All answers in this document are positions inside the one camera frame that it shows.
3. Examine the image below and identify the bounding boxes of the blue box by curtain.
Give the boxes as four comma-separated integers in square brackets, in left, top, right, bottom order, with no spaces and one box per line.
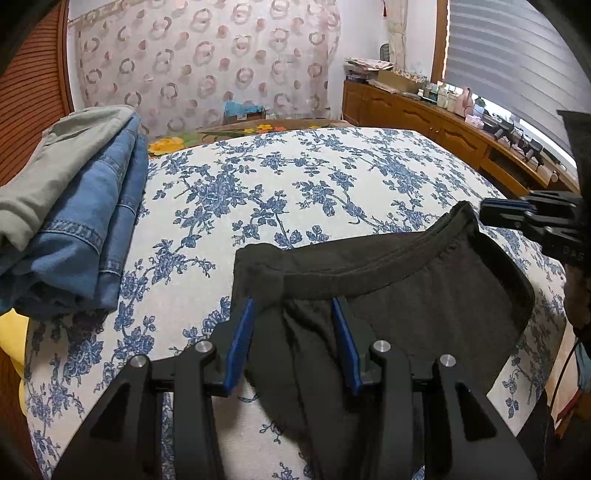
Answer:
[224,99,266,123]

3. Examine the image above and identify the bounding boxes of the folded blue jeans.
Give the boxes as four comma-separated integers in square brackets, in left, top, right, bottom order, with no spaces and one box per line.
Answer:
[0,113,151,317]

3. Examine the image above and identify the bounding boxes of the wooden louvered wardrobe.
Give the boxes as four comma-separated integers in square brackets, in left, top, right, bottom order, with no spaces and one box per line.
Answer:
[0,0,77,185]

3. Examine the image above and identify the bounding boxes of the black t-shirt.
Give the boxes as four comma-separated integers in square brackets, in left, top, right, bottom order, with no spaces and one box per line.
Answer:
[233,200,536,480]

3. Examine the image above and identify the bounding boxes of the stack of papers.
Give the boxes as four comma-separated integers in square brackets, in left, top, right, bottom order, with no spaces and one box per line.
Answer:
[344,56,393,84]

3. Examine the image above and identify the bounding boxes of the blue floral bed sheet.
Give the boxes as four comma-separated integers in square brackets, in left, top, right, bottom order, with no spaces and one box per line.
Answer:
[23,127,568,480]

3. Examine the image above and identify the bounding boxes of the person's dark clothing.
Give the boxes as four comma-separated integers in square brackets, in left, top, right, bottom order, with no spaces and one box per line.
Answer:
[517,392,591,480]

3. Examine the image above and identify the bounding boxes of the grey window blind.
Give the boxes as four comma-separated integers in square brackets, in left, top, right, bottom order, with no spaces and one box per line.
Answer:
[443,0,591,158]

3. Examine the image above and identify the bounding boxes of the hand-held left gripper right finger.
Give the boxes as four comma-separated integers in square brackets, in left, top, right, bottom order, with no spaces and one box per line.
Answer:
[331,296,539,480]

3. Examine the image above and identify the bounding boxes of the wooden window frame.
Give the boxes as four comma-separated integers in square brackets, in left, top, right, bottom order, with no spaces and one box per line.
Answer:
[434,0,451,86]

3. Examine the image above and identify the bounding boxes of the wrapped white pipe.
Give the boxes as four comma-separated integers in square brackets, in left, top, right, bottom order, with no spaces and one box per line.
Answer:
[388,0,407,65]

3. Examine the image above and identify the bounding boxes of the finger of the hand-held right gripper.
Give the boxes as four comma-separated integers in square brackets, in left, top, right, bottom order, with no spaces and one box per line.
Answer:
[479,204,546,230]
[480,194,537,207]

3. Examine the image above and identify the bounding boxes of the yellow cloth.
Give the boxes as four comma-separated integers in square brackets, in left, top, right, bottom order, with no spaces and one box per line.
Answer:
[0,309,31,407]

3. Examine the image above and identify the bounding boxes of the small black device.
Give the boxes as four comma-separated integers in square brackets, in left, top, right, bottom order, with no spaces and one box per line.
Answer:
[522,138,548,164]
[490,117,517,141]

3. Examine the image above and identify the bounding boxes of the cluster of small bottles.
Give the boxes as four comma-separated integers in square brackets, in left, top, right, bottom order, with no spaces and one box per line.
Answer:
[418,80,458,109]

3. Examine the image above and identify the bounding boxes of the open cardboard box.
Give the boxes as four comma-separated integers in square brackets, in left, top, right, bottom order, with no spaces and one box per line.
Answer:
[369,69,419,93]

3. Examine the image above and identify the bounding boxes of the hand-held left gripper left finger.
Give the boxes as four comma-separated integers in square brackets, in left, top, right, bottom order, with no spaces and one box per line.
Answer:
[51,296,257,480]

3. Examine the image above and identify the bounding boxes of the wooden sideboard cabinet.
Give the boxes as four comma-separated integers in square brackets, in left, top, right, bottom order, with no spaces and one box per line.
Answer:
[342,80,583,199]

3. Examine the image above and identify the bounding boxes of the folded grey pants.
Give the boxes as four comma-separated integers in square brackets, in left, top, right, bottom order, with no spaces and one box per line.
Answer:
[0,105,134,252]

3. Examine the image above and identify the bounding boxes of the ring patterned curtain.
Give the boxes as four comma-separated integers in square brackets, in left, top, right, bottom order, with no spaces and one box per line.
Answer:
[69,0,342,134]

